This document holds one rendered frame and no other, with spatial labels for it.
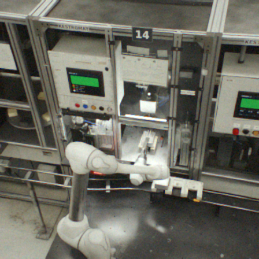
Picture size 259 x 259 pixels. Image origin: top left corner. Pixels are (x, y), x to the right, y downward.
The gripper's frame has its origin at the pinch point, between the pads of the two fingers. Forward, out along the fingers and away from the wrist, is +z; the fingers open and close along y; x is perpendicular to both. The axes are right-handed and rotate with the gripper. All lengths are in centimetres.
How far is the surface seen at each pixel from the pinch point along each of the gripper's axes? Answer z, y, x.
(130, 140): 9.3, -10.0, 15.9
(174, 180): -22.3, -13.5, -25.9
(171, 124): -11.3, 33.9, -20.5
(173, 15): 16, 100, -14
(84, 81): -15, 65, 39
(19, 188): 6, -101, 138
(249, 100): -15, 64, -66
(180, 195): -33.3, -15.9, -32.4
